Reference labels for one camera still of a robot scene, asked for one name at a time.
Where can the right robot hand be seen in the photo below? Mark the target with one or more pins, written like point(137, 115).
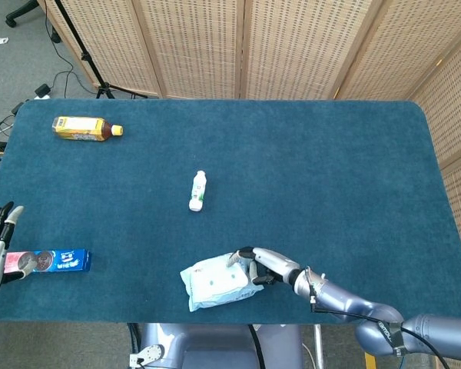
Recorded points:
point(272, 265)

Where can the white wet wipes pack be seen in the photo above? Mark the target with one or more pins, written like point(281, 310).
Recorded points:
point(215, 284)

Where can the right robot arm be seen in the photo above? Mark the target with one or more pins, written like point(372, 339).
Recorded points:
point(349, 301)

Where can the blue cookie package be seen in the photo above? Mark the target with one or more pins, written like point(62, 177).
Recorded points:
point(67, 261)

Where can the metal table leg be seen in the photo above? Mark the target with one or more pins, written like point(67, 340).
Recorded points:
point(318, 346)

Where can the blue table carpet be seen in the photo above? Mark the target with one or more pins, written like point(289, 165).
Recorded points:
point(292, 173)

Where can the silver robot torso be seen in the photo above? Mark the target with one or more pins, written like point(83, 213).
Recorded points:
point(215, 346)

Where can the small white drink bottle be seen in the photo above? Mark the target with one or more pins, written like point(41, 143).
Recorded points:
point(198, 190)

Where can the yellow label tea bottle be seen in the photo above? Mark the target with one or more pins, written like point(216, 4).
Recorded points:
point(80, 128)

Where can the black power adapter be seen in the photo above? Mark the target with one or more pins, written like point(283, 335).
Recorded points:
point(43, 90)

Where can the black tripod stand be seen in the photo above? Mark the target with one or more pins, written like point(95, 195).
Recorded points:
point(88, 57)

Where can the black office chair base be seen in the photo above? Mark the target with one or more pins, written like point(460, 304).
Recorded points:
point(21, 11)

